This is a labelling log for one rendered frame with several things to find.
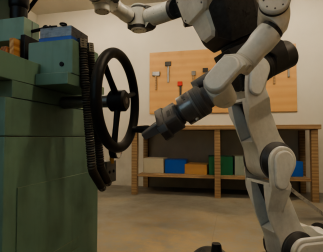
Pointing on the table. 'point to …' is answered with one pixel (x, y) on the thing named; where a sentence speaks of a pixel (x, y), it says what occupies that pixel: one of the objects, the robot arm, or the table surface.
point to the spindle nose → (18, 8)
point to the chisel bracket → (13, 30)
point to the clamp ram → (25, 40)
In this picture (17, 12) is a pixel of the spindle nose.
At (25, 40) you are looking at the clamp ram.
